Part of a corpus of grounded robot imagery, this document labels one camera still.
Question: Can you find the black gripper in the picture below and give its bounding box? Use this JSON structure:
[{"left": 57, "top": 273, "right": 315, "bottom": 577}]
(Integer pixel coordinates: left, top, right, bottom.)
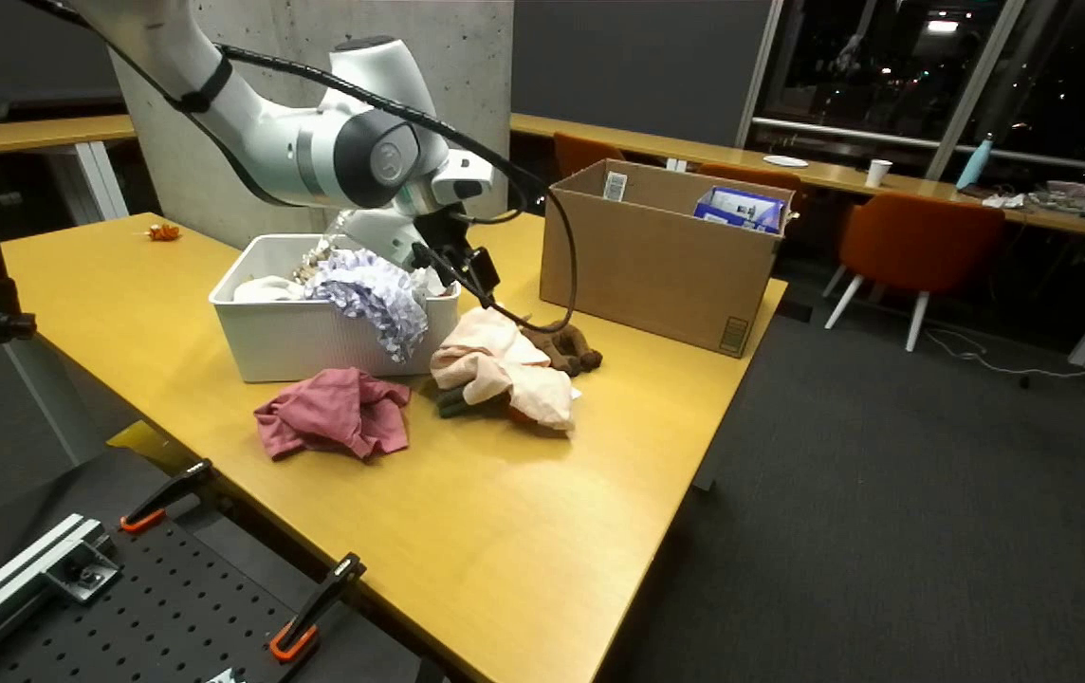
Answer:
[{"left": 411, "top": 204, "right": 504, "bottom": 306}]

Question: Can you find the beige cloth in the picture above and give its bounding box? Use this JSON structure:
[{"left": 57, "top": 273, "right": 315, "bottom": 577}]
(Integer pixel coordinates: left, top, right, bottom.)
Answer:
[{"left": 424, "top": 302, "right": 586, "bottom": 432}]

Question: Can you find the blue patterned cloth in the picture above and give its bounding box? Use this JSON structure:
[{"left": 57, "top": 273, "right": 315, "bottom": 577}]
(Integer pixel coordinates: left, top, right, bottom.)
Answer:
[{"left": 296, "top": 244, "right": 435, "bottom": 366}]

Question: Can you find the pink cloth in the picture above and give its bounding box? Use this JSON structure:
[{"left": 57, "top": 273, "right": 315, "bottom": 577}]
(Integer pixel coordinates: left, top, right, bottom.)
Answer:
[{"left": 250, "top": 362, "right": 417, "bottom": 462}]

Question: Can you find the white plastic laundry basket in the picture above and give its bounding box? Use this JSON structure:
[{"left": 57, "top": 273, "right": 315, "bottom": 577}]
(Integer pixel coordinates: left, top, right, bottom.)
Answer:
[{"left": 208, "top": 232, "right": 463, "bottom": 388}]

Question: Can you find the brown moose plush toy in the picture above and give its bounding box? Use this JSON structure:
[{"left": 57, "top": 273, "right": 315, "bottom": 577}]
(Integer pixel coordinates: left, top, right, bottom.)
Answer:
[{"left": 525, "top": 318, "right": 607, "bottom": 379}]

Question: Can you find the large cardboard box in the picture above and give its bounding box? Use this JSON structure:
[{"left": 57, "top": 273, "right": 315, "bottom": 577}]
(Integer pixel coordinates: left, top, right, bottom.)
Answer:
[{"left": 534, "top": 154, "right": 802, "bottom": 361}]

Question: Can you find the folded white towel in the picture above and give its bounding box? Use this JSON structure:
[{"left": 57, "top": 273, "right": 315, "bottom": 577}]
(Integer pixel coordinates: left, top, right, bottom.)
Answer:
[{"left": 232, "top": 264, "right": 309, "bottom": 306}]

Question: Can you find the blue package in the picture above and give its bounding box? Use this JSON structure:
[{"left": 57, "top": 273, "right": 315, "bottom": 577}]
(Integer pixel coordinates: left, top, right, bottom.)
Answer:
[{"left": 692, "top": 187, "right": 793, "bottom": 240}]

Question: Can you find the long wooden desk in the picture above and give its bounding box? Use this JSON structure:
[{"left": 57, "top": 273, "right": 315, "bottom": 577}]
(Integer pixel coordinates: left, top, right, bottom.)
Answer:
[{"left": 508, "top": 111, "right": 1085, "bottom": 410}]

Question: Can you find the black perforated mounting board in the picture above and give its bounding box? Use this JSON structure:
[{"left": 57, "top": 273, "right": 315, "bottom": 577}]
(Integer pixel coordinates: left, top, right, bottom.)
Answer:
[{"left": 0, "top": 447, "right": 446, "bottom": 683}]

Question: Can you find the small wooden side desk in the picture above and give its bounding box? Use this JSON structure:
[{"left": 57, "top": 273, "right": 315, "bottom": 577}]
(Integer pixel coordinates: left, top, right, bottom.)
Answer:
[{"left": 0, "top": 111, "right": 145, "bottom": 228}]

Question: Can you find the orange chair with white legs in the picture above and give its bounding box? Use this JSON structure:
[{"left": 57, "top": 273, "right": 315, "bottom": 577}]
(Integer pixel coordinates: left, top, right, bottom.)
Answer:
[{"left": 820, "top": 193, "right": 1008, "bottom": 356}]

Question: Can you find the pile of papers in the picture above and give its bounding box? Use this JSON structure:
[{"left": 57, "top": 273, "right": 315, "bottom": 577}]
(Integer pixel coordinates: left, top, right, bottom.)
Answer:
[{"left": 978, "top": 178, "right": 1085, "bottom": 220}]

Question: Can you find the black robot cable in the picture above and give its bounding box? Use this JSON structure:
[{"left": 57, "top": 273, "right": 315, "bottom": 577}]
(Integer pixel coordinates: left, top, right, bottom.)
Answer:
[{"left": 23, "top": 0, "right": 586, "bottom": 342}]

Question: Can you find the black clamp with orange handle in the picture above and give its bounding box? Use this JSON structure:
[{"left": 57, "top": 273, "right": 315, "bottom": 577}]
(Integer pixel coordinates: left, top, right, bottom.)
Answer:
[
  {"left": 117, "top": 460, "right": 215, "bottom": 537},
  {"left": 267, "top": 551, "right": 367, "bottom": 667}
]

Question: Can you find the white window frame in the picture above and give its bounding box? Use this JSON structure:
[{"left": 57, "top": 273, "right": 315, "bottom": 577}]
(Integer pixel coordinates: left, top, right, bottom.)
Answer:
[{"left": 734, "top": 0, "right": 1085, "bottom": 183}]

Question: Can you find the aluminium rail profile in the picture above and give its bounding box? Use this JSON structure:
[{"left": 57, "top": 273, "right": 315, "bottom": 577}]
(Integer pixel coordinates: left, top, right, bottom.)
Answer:
[{"left": 0, "top": 508, "right": 123, "bottom": 661}]

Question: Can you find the white floor cable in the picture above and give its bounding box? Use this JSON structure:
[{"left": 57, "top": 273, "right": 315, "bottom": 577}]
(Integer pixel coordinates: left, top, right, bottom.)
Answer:
[{"left": 934, "top": 330, "right": 1085, "bottom": 388}]

